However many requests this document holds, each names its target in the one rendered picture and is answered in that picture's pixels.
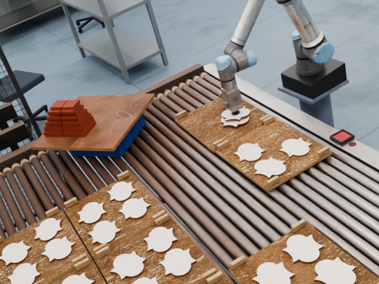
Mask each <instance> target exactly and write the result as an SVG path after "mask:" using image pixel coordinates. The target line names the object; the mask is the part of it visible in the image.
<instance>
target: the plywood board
mask: <svg viewBox="0 0 379 284"><path fill-rule="evenodd" d="M154 98H155V94H130V95H96V96H79V97H78V98H76V100H80V104H83V105H84V107H83V108H87V111H88V112H90V113H91V115H92V116H93V117H94V119H95V121H96V125H95V126H94V127H93V128H92V129H91V131H90V132H89V133H88V134H87V135H86V136H85V137H45V135H44V134H42V135H41V136H40V138H39V139H38V140H37V141H36V142H35V143H34V144H33V145H32V146H31V149H32V150H84V151H115V150H116V148H117V147H118V146H119V144H120V143H121V142H122V140H123V139H124V137H125V136H126V135H127V133H128V132H129V131H130V130H131V128H132V127H133V126H134V124H135V123H136V121H137V120H138V119H139V117H140V116H141V115H142V114H143V112H144V111H145V110H146V108H147V107H148V106H149V105H150V103H151V102H152V100H153V99H154Z"/></svg>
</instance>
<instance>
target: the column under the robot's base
mask: <svg viewBox="0 0 379 284"><path fill-rule="evenodd" d="M348 83H349V80H348V79H347V80H346V81H344V82H342V83H341V84H339V85H338V86H336V87H334V88H332V89H331V90H329V91H327V92H325V93H324V94H322V95H320V96H318V97H317V98H315V99H310V98H308V97H306V96H303V95H301V94H299V93H296V92H294V91H292V90H290V89H287V88H285V87H283V85H281V86H279V87H278V90H279V91H281V92H283V93H285V94H288V95H290V96H292V97H295V98H297V99H299V105H300V109H301V111H303V112H305V113H307V114H309V115H310V116H312V117H314V118H316V119H318V120H320V121H322V122H324V123H326V124H327V125H329V126H331V127H333V128H334V121H333V113H332V104H331V99H330V94H331V93H332V92H334V91H335V90H337V89H339V88H341V87H342V86H344V85H346V84H348Z"/></svg>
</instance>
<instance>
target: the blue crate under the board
mask: <svg viewBox="0 0 379 284"><path fill-rule="evenodd" d="M145 125H146V122H145V119H144V116H143V114H142V115H141V116H140V117H139V119H138V120H137V121H136V123H135V124H134V126H133V127H132V128H131V130H130V131H129V132H128V133H127V135H126V136H125V137H124V139H123V140H122V142H121V143H120V144H119V146H118V147H117V148H116V150H115V151H84V150H71V151H72V154H73V155H74V156H97V157H122V156H123V155H124V154H125V152H126V151H127V149H128V148H129V146H130V145H131V144H132V142H133V141H134V140H135V138H136V137H137V136H138V134H139V133H140V132H141V130H142V129H143V127H144V126H145Z"/></svg>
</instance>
